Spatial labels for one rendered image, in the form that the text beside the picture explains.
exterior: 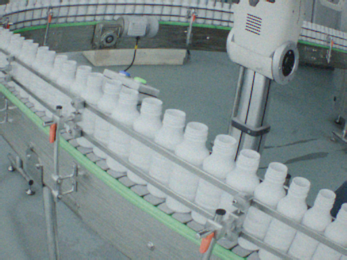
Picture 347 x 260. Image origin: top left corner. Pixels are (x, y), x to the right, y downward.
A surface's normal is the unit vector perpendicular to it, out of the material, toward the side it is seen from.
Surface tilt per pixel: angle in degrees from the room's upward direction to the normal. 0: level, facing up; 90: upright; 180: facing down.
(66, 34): 90
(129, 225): 90
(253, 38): 90
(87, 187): 90
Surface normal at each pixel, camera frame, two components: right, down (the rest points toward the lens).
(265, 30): -0.70, 0.18
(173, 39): 0.45, 0.42
